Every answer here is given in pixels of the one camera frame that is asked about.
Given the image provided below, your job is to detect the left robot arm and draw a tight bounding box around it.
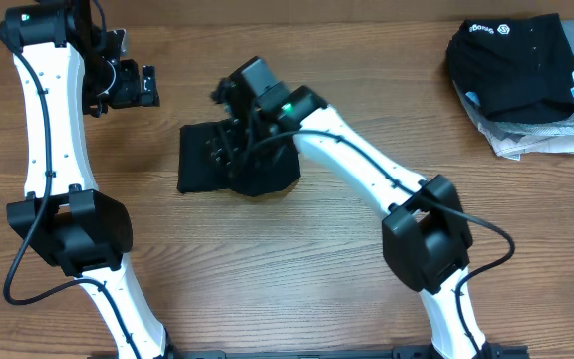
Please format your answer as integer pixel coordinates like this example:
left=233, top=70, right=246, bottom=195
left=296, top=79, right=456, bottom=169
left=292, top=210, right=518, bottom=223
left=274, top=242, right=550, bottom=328
left=0, top=1, right=174, bottom=358

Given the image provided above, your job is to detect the folded black polo shirt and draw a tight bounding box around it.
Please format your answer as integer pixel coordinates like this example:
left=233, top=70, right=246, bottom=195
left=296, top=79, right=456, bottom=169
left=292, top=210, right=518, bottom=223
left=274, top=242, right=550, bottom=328
left=446, top=13, right=574, bottom=124

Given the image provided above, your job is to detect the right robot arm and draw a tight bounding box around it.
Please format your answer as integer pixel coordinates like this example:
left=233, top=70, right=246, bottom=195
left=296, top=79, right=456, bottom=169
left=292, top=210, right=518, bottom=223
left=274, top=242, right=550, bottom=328
left=211, top=57, right=489, bottom=358

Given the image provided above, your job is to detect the folded grey garment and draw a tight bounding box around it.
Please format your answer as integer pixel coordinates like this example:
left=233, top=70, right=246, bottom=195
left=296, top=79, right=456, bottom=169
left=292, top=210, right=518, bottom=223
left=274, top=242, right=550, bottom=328
left=454, top=25, right=574, bottom=141

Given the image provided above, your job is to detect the black t-shirt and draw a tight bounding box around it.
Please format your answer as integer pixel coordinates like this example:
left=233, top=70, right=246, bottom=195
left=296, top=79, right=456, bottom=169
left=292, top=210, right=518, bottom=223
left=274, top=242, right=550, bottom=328
left=177, top=120, right=300, bottom=197

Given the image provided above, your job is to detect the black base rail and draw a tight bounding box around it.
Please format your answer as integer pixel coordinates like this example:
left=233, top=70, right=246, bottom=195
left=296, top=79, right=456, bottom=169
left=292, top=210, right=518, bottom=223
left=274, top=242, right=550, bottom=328
left=169, top=344, right=530, bottom=359

